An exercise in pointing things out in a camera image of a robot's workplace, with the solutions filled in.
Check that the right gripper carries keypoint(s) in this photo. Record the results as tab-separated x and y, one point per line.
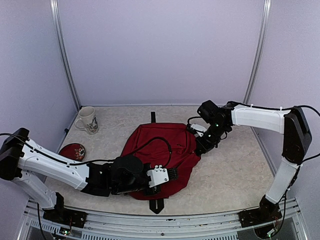
206	146

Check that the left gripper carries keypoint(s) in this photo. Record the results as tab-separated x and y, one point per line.
156	190

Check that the red backpack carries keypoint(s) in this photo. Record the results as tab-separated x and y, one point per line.
169	145

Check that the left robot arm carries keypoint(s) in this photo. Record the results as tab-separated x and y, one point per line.
22	159

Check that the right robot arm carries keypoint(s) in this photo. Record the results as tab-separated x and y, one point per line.
290	122

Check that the red patterned dish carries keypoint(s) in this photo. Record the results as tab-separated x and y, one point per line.
73	151

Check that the white ceramic mug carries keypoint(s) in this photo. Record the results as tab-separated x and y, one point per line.
87	120

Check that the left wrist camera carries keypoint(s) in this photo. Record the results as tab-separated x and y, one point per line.
160	175

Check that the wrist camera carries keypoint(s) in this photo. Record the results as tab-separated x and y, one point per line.
160	175
196	129

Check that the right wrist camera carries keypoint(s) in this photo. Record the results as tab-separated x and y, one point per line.
196	129

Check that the front aluminium rail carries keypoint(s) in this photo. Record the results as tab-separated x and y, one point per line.
100	225

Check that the right aluminium frame post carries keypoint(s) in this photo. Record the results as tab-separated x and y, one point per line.
259	50

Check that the aluminium frame post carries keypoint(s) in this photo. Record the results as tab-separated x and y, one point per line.
54	5
259	50

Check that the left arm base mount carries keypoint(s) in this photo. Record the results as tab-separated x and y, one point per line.
69	217

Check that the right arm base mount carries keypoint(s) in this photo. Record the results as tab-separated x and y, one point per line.
255	216

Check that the left aluminium frame post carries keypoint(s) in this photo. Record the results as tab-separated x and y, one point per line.
54	5

